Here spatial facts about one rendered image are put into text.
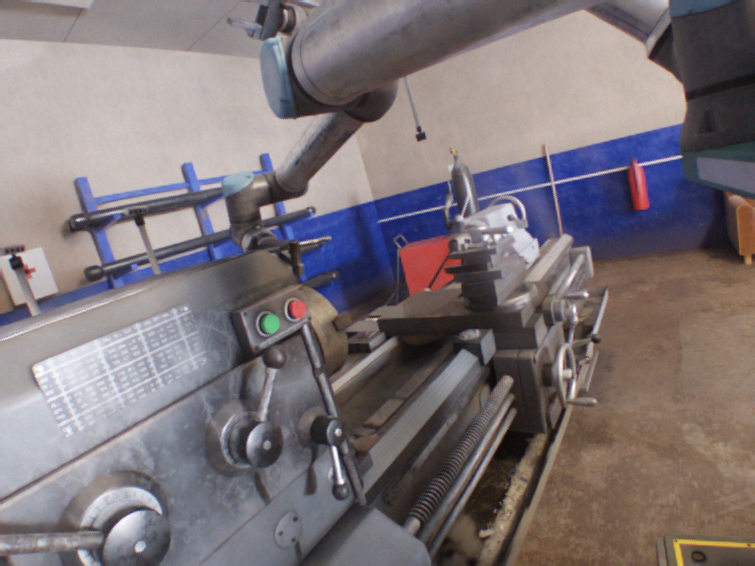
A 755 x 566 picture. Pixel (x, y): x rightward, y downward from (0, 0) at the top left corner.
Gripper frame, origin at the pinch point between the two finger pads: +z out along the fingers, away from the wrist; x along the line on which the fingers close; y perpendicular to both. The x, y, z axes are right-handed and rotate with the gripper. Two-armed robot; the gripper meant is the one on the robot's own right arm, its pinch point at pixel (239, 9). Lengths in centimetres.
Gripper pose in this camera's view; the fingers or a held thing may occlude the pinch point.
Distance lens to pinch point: 129.1
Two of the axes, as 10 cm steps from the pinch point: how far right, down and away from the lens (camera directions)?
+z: -5.7, 3.1, -7.7
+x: -4.2, 6.9, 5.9
